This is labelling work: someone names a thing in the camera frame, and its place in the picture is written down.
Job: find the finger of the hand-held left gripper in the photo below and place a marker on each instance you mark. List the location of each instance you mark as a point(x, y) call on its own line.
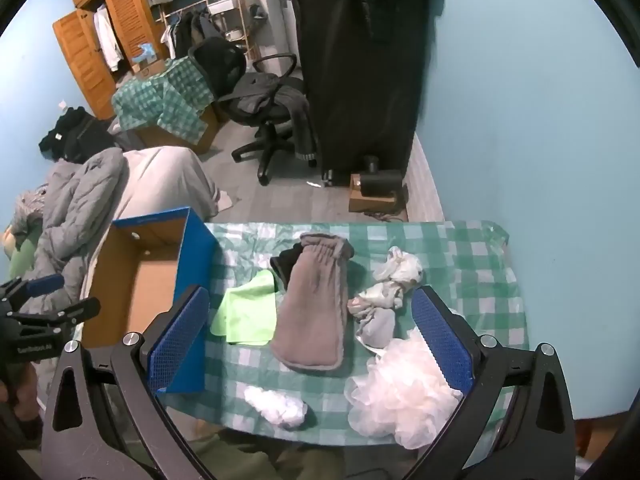
point(45, 283)
point(65, 312)

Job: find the beige duvet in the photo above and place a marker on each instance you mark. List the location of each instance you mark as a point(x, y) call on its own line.
point(160, 180)

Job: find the patterned white plastic bag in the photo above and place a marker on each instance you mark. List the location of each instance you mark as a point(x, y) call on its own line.
point(387, 285)

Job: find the blue cardboard box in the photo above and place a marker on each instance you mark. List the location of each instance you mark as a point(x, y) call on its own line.
point(192, 245)

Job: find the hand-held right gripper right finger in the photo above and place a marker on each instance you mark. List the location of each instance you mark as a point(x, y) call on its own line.
point(440, 340)

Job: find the grey towel mitt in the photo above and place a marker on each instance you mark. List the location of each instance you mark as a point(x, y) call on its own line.
point(312, 305)

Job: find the black fabric wardrobe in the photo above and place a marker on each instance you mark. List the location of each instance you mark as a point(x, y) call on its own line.
point(360, 60)

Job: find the small brown cardboard box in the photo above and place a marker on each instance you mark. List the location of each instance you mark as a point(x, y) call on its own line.
point(362, 204)

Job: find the black office chair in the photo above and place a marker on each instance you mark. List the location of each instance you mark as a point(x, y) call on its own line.
point(260, 90)

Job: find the wooden wardrobe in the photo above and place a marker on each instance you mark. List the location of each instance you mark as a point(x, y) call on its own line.
point(130, 5)

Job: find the bamboo shelf rack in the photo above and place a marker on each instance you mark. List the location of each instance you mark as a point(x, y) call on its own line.
point(225, 0)

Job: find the black clothes pile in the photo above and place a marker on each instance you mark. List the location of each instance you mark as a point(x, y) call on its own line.
point(75, 132)

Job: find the black cylindrical device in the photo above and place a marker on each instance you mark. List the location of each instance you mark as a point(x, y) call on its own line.
point(382, 180)

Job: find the large brown cardboard box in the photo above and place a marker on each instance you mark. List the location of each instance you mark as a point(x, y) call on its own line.
point(200, 135)

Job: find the green checked tablecloth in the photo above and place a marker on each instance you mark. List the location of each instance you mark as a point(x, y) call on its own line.
point(450, 255)

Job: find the person's olive trousers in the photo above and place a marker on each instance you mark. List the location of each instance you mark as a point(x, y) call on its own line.
point(240, 460)

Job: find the black sock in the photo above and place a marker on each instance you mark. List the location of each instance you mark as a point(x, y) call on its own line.
point(282, 266)

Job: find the dark grey garment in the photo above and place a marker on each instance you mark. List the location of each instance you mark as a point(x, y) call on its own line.
point(295, 110)

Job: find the white hanging shirt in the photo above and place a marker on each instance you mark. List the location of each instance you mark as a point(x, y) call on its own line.
point(106, 35)

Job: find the green checked cloth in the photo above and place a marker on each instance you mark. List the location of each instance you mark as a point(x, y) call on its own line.
point(150, 95)

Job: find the green microfibre cloth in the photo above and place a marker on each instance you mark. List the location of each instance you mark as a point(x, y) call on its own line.
point(247, 310)

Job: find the plain white plastic bag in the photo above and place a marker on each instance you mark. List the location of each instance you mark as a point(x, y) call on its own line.
point(275, 405)

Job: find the white mesh bath pouf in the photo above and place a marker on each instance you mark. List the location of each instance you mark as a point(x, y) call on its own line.
point(395, 400)

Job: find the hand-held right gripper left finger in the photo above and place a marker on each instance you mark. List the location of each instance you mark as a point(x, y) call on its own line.
point(180, 335)

